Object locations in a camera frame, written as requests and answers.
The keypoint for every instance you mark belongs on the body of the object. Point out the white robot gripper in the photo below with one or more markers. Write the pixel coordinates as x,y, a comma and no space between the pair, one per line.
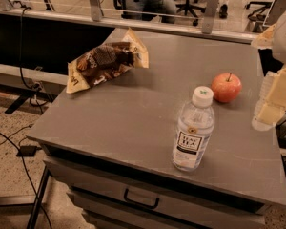
285,38

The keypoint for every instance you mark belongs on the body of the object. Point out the clear plastic tea bottle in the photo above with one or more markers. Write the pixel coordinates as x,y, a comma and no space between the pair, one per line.
194,128

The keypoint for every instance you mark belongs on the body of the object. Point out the brown chip bag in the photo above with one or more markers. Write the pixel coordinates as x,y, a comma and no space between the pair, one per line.
106,62

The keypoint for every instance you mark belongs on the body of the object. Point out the red apple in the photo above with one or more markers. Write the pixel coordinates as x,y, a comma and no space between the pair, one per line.
226,87

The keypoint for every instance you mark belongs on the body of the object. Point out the seated person in jeans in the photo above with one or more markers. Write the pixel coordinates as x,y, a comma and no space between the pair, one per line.
146,10

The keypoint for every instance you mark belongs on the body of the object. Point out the grey drawer cabinet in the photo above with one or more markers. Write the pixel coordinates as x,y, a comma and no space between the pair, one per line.
120,135

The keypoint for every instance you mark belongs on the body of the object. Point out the black power adapter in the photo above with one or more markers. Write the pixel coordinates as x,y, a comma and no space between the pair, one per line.
27,151

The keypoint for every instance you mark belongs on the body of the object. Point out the metal railing frame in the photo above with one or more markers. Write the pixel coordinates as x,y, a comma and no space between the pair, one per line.
103,13

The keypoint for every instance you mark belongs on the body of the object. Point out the black drawer handle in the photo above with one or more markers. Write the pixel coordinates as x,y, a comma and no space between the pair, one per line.
141,200

